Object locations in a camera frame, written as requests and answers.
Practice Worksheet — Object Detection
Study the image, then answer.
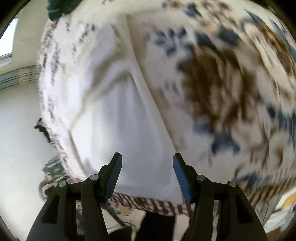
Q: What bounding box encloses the floral fleece blanket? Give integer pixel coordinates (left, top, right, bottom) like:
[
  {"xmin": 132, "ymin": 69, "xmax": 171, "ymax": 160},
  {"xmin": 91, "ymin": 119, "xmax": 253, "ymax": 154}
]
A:
[{"xmin": 36, "ymin": 0, "xmax": 296, "ymax": 217}]

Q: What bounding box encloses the dark green garment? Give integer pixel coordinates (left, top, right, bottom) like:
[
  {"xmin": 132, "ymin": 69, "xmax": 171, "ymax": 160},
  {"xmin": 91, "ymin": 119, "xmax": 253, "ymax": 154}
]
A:
[{"xmin": 47, "ymin": 0, "xmax": 82, "ymax": 21}]

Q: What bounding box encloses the black clothing on wall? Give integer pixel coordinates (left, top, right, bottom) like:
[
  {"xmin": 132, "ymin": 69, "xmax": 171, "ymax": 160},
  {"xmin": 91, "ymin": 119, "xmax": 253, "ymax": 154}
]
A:
[{"xmin": 34, "ymin": 118, "xmax": 52, "ymax": 143}]

